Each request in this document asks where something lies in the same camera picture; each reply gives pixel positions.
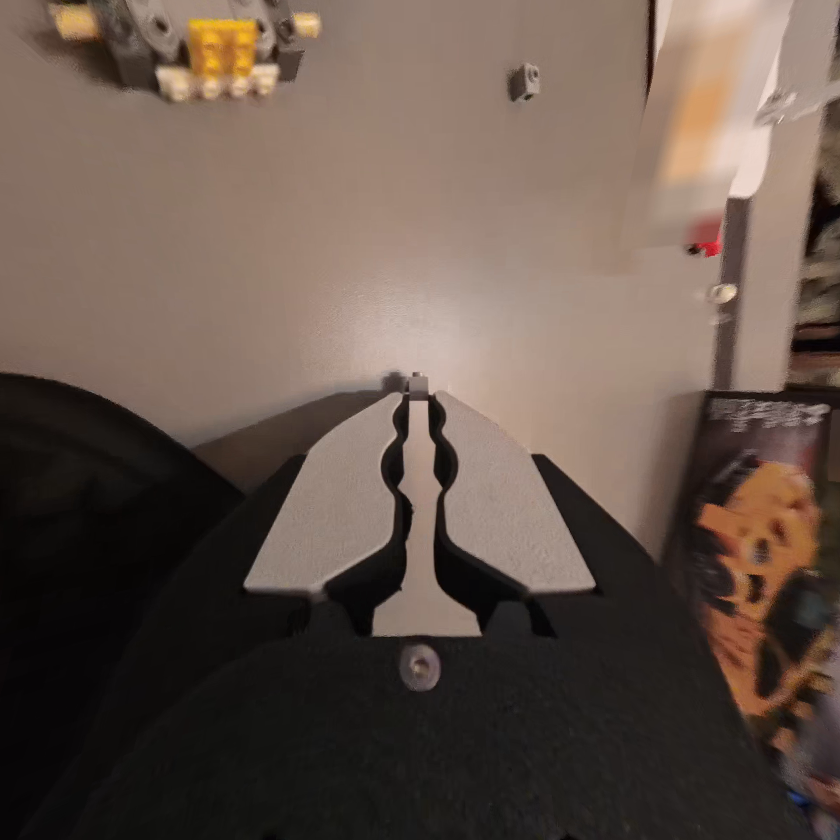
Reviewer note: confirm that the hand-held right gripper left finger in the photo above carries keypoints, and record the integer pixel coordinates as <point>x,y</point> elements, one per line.
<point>315,525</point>

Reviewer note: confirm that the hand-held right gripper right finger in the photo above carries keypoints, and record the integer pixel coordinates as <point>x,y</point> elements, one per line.
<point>512,525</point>

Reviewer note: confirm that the tiny grey toy brick piece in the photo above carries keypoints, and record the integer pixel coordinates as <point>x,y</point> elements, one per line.
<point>417,382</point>

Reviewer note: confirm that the toy brick car chassis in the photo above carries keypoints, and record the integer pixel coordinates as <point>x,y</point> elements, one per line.
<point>197,52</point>

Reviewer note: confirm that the grey desk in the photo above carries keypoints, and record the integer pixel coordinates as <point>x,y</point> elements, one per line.
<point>328,229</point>

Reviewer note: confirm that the black toy car box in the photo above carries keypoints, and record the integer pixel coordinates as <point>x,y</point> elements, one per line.
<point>754,558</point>

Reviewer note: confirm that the white minifigure helmet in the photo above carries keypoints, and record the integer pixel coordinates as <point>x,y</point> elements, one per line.
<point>722,292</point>

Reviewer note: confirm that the red toy minifigure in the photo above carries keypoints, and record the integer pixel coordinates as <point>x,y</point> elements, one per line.
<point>705,237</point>

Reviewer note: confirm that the grey toy brick side stud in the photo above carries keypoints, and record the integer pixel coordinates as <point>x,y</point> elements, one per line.
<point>525,82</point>

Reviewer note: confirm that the white stand base board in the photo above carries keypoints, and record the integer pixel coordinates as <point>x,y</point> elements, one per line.
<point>804,33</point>

